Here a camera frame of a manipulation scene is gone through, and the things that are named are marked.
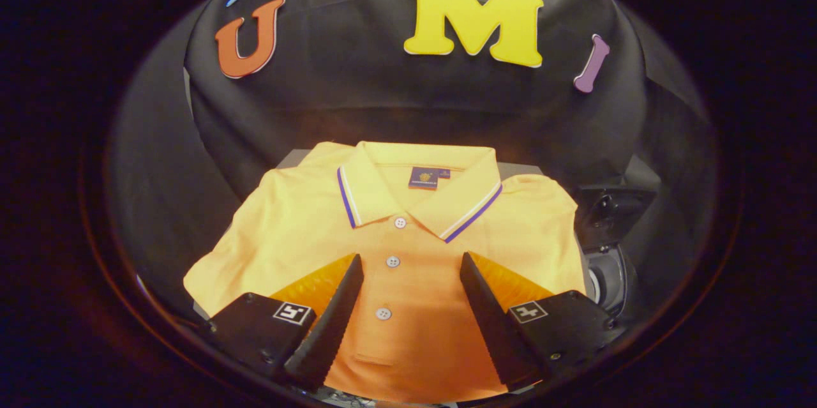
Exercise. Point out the dark washing machine lid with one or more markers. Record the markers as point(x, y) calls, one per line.
point(613, 210)

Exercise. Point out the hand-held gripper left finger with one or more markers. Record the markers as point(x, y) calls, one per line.
point(332, 325)

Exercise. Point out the orange polo shirt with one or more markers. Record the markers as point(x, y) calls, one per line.
point(408, 344)

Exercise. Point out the grey cabinet with dark top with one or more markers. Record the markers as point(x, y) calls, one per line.
point(297, 158)

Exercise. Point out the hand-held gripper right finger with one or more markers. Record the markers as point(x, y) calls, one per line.
point(491, 325)

